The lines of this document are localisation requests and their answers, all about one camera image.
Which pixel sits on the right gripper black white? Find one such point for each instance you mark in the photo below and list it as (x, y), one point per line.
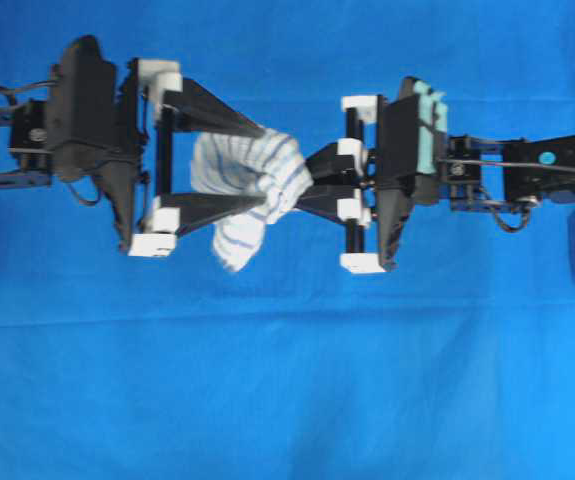
(346, 159)

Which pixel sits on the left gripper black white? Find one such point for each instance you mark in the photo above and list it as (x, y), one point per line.
(183, 105)

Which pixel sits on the white blue-striped towel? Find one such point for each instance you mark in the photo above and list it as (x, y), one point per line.
(270, 167)

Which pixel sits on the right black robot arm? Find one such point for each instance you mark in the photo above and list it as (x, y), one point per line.
(372, 192)

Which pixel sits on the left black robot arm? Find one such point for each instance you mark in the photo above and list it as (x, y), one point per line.
(25, 162)

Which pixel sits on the blue table cloth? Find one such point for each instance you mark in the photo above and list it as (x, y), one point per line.
(460, 364)

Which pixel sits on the right wrist camera teal housing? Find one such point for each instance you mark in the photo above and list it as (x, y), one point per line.
(411, 136)

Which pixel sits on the left wrist camera black housing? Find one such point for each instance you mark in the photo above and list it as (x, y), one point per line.
(91, 123)

